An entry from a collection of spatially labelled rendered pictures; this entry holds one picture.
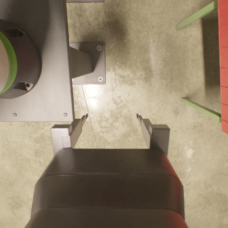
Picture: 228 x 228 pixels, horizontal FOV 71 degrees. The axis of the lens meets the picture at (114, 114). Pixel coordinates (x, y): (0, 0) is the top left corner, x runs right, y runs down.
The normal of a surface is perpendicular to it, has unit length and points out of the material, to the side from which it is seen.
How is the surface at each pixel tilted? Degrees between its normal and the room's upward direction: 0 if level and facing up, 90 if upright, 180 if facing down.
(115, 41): 0
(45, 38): 0
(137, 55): 0
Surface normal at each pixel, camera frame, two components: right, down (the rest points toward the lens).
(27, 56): 0.93, 0.00
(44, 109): 0.00, 0.29
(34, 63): 0.88, 0.22
